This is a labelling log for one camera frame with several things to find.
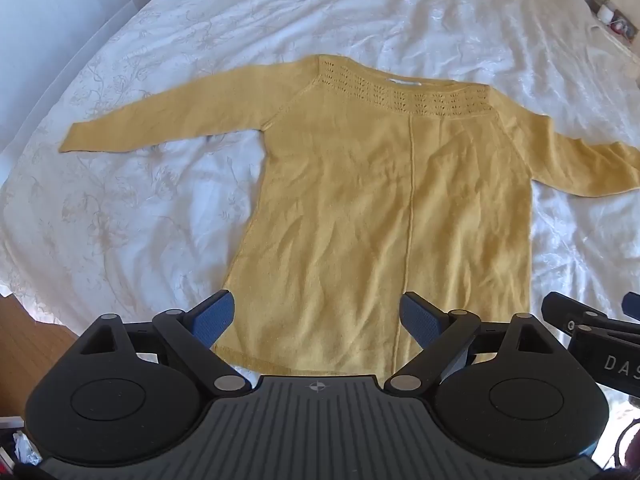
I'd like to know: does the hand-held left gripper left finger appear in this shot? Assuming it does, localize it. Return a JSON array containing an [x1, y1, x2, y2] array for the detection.
[[75, 290, 253, 396]]

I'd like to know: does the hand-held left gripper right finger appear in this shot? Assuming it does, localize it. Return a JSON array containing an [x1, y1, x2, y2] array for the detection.
[[384, 291, 568, 395]]

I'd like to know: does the yellow knit sweater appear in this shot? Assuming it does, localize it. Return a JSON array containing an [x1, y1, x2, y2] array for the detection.
[[59, 54, 640, 376]]

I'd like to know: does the person's dark red clothing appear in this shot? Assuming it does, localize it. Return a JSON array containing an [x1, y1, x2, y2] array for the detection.
[[622, 437, 640, 473]]

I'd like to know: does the white crumpled plastic bag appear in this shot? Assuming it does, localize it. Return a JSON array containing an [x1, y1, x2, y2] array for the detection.
[[11, 432, 43, 467]]

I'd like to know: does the white embroidered bedspread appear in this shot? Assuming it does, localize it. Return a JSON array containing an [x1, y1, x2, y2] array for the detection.
[[0, 0, 640, 411]]

